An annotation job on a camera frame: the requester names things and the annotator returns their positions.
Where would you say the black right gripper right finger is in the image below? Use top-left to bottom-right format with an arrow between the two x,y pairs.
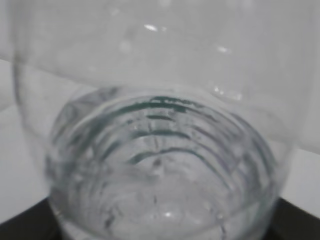
263,199 -> 320,240

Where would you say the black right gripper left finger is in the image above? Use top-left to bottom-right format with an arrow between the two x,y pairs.
0,198 -> 63,240

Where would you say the clear green-label water bottle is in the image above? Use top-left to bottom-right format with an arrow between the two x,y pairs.
8,0 -> 320,240

